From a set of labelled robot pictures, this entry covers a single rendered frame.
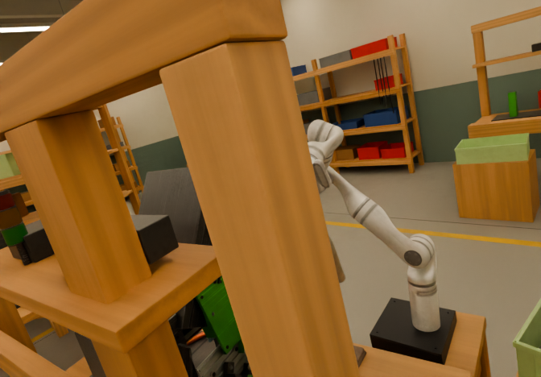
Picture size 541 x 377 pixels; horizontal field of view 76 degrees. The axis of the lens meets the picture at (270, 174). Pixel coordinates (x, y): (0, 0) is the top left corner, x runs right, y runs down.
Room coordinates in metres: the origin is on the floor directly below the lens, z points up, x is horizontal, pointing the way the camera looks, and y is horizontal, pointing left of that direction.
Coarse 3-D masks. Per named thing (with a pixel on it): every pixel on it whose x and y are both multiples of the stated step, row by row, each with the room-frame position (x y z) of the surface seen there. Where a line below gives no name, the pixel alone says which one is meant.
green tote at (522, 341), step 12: (540, 300) 0.96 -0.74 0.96; (540, 312) 0.93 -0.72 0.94; (528, 324) 0.88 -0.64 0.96; (540, 324) 0.93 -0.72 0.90; (516, 336) 0.85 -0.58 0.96; (528, 336) 0.87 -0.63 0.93; (540, 336) 0.92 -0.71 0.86; (516, 348) 0.83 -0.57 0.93; (528, 348) 0.80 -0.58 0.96; (528, 360) 0.81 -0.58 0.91; (540, 360) 0.78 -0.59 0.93; (528, 372) 0.81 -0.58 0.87; (540, 372) 0.78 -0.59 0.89
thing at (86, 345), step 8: (168, 320) 0.93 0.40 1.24; (176, 320) 0.95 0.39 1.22; (176, 328) 0.94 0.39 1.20; (80, 336) 0.97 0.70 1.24; (176, 336) 0.93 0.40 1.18; (80, 344) 0.99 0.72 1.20; (88, 344) 0.95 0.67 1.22; (184, 344) 0.95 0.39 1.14; (88, 352) 0.97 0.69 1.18; (96, 352) 0.93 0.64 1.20; (88, 360) 0.98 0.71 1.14; (96, 360) 0.94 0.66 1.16; (96, 368) 0.96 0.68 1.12; (192, 368) 0.95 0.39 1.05; (96, 376) 0.98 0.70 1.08; (104, 376) 0.94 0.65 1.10; (192, 376) 0.94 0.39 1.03
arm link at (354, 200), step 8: (328, 168) 1.24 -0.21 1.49; (336, 176) 1.22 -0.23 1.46; (336, 184) 1.25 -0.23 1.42; (344, 184) 1.20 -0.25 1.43; (344, 192) 1.20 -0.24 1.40; (352, 192) 1.17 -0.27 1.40; (360, 192) 1.18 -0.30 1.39; (344, 200) 1.20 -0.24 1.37; (352, 200) 1.16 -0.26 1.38; (360, 200) 1.14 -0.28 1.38; (368, 200) 1.15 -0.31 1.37; (352, 208) 1.15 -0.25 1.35; (360, 208) 1.13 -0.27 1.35; (352, 216) 1.15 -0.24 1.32
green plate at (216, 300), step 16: (208, 288) 1.01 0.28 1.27; (224, 288) 1.04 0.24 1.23; (208, 304) 0.98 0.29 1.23; (224, 304) 1.01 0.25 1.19; (208, 320) 0.96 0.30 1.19; (224, 320) 0.99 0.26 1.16; (208, 336) 1.00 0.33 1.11; (224, 336) 0.96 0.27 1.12; (240, 336) 1.00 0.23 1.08; (224, 352) 0.94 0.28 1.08
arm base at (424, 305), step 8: (408, 288) 1.06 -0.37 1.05; (416, 288) 1.02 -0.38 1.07; (424, 288) 1.01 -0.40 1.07; (432, 288) 1.01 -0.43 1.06; (416, 296) 1.03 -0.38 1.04; (424, 296) 1.01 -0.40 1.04; (432, 296) 1.01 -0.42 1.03; (416, 304) 1.03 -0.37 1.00; (424, 304) 1.01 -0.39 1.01; (432, 304) 1.01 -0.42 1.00; (416, 312) 1.03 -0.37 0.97; (424, 312) 1.01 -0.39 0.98; (432, 312) 1.01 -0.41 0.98; (416, 320) 1.04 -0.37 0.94; (424, 320) 1.02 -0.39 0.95; (432, 320) 1.01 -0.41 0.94; (416, 328) 1.04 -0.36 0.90; (424, 328) 1.02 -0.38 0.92; (432, 328) 1.01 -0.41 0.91
